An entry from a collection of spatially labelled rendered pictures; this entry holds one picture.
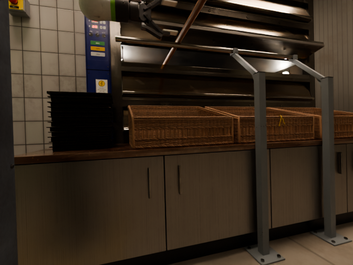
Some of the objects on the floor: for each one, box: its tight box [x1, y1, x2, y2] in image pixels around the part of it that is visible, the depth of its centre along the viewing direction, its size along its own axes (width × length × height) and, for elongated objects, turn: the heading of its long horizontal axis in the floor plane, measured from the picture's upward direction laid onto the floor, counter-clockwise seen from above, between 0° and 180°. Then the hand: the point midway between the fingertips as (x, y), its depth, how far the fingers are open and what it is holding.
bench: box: [14, 137, 353, 265], centre depth 126 cm, size 56×242×58 cm
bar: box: [115, 36, 352, 265], centre depth 100 cm, size 31×127×118 cm
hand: (174, 18), depth 84 cm, fingers open, 13 cm apart
